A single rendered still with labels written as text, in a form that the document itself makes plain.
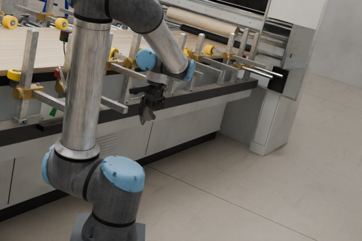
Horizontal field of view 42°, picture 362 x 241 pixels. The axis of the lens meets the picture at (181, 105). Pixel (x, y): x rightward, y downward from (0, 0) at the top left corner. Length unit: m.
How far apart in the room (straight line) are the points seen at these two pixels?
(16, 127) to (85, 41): 0.86
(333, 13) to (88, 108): 9.44
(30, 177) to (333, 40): 8.70
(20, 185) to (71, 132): 1.24
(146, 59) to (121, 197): 0.61
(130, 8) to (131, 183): 0.55
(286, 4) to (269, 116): 1.04
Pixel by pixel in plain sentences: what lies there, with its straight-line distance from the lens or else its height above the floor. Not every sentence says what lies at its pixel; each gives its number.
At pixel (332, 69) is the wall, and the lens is 10.75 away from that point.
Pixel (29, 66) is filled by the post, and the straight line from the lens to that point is 2.16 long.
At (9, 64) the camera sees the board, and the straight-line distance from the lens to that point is 2.40.
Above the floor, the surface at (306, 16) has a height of 1.36.
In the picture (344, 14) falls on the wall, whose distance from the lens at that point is 10.68.
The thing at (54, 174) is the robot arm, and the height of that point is 0.79.
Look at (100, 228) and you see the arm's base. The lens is 1.61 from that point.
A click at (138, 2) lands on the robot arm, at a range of 1.37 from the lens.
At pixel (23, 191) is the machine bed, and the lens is 2.79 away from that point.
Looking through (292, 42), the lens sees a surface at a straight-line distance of 4.41.
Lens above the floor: 1.52
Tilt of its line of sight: 16 degrees down
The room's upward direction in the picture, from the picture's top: 14 degrees clockwise
